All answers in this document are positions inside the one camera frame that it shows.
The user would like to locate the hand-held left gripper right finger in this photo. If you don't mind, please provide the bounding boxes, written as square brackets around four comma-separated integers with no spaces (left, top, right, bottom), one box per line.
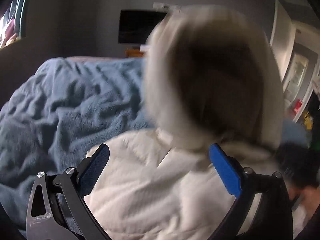
[209,143,294,240]

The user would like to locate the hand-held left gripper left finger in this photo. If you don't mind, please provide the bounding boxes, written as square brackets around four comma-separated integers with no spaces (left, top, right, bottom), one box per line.
[26,144,112,240]

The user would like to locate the cream hooded puffer jacket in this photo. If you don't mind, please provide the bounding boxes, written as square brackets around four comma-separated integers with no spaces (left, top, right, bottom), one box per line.
[84,5,308,240]

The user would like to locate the yellow object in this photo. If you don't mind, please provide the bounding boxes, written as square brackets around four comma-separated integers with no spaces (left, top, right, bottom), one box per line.
[302,112,313,131]

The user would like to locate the blue fleece blanket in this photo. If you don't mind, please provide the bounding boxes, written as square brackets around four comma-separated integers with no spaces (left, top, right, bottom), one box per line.
[0,56,309,240]

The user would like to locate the white hallway door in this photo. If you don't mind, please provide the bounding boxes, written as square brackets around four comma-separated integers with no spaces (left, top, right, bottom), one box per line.
[282,22,317,121]

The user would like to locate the black monitor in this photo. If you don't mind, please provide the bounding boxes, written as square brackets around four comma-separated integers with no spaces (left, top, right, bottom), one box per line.
[118,9,168,45]

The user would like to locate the teal curtain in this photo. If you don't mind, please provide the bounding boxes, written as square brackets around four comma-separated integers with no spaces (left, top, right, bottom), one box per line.
[14,0,34,38]

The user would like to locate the white wall bracket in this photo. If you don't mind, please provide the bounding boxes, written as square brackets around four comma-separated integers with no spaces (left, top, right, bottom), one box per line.
[153,2,183,12]

